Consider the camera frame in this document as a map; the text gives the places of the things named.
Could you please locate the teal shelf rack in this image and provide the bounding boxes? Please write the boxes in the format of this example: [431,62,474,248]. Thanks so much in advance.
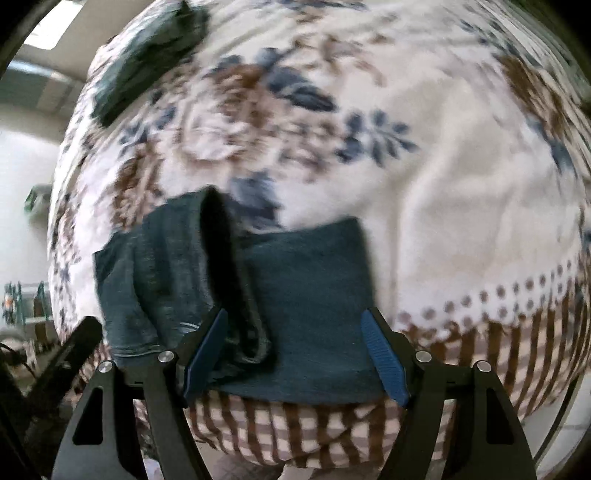
[0,281,52,334]

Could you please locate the dark blue denim pants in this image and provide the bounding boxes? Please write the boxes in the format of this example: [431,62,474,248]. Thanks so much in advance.
[93,186,408,408]

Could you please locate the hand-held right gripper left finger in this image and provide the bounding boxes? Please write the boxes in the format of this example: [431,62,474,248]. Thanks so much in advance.
[51,306,230,480]

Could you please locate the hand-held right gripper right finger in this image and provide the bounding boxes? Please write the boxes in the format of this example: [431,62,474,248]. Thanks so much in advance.
[360,306,539,480]

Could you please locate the window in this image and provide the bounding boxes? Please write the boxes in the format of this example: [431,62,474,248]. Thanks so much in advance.
[22,0,85,49]

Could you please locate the folded light blue jeans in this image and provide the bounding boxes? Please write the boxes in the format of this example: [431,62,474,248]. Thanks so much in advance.
[91,0,211,130]

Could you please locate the floral bed quilt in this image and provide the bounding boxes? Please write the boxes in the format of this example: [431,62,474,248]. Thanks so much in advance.
[46,0,591,470]

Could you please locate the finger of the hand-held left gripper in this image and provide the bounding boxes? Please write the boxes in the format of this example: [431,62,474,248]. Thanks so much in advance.
[25,316,103,418]

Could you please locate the clear bin with green lid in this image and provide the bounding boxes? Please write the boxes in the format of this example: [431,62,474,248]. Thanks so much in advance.
[25,183,53,211]

